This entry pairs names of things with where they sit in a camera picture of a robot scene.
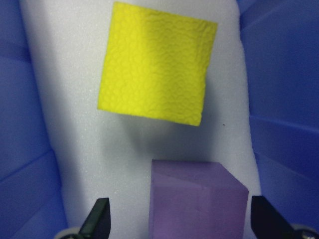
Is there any purple foam block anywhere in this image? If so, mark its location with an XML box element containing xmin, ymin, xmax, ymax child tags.
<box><xmin>149</xmin><ymin>159</ymin><xmax>250</xmax><ymax>239</ymax></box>

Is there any yellow foam block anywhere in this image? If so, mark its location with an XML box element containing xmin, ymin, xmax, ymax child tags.
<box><xmin>97</xmin><ymin>1</ymin><xmax>219</xmax><ymax>127</ymax></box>

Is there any white foam liner sheet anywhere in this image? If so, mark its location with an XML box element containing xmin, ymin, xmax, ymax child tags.
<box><xmin>18</xmin><ymin>0</ymin><xmax>261</xmax><ymax>239</ymax></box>

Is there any blue plastic storage bin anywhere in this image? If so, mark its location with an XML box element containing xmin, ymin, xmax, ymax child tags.
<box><xmin>0</xmin><ymin>0</ymin><xmax>319</xmax><ymax>239</ymax></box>

